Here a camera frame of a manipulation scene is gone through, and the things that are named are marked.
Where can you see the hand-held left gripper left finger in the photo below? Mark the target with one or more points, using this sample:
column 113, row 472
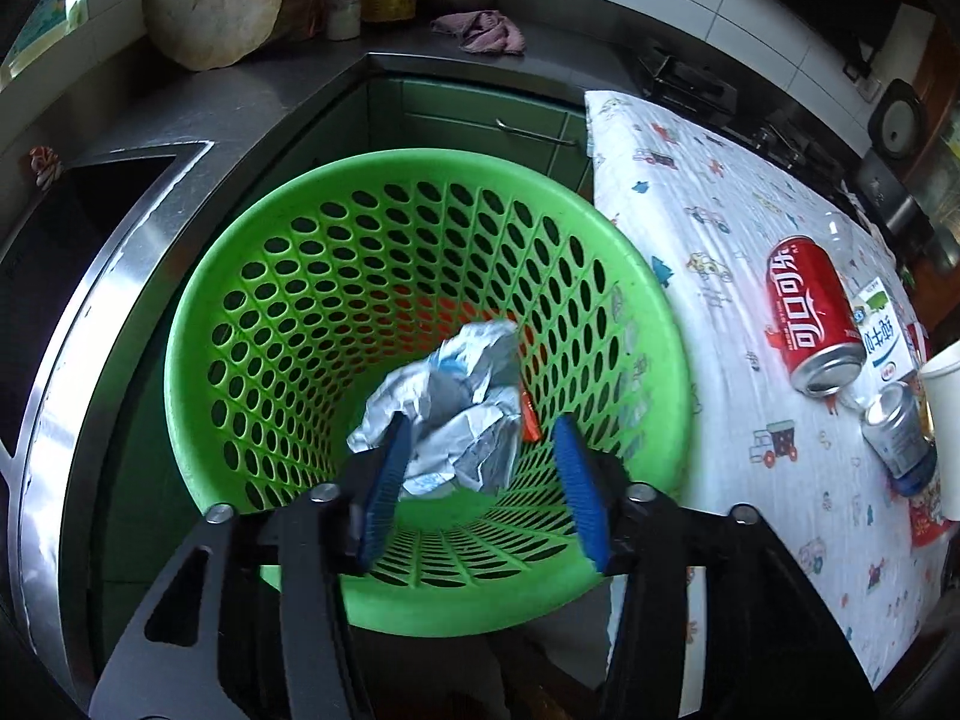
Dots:
column 382, row 480

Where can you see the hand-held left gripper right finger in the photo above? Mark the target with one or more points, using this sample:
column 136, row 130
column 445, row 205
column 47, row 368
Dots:
column 581, row 487

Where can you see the small orange wrapper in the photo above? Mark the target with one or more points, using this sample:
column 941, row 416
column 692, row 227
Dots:
column 529, row 420

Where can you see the silver foil wrapper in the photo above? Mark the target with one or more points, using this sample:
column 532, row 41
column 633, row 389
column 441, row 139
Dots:
column 465, row 427

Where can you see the green perforated plastic basket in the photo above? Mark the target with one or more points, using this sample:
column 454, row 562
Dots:
column 225, row 300

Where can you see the red soda can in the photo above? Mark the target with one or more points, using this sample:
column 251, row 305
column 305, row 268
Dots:
column 810, row 307

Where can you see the silver drink can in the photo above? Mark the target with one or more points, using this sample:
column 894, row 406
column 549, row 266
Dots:
column 900, row 442

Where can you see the white milk carton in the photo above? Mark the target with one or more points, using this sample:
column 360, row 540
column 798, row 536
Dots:
column 885, row 337

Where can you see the white paper cup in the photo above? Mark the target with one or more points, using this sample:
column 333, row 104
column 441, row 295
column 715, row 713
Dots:
column 946, row 427

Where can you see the white printed cloth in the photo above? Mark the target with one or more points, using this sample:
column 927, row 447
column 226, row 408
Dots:
column 675, row 187

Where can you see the steel kitchen sink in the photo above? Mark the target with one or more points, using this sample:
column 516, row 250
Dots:
column 67, row 240

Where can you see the black gas stove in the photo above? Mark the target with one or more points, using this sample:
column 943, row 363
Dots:
column 690, row 79

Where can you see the pink rag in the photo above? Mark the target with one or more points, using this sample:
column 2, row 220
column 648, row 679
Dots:
column 484, row 34

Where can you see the red white scrubber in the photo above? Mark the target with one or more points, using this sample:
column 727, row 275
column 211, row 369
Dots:
column 45, row 165

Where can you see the white jar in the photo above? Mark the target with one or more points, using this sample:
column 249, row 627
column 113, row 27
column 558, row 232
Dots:
column 343, row 15

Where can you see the black round appliance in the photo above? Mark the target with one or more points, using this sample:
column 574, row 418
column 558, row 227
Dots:
column 898, row 120

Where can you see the round wooden chopping block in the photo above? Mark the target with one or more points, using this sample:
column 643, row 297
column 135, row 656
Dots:
column 210, row 0

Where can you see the window pane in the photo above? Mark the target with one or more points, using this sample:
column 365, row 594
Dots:
column 45, row 15

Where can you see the wall outlet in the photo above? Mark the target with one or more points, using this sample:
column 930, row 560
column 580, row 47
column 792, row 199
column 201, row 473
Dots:
column 868, row 90

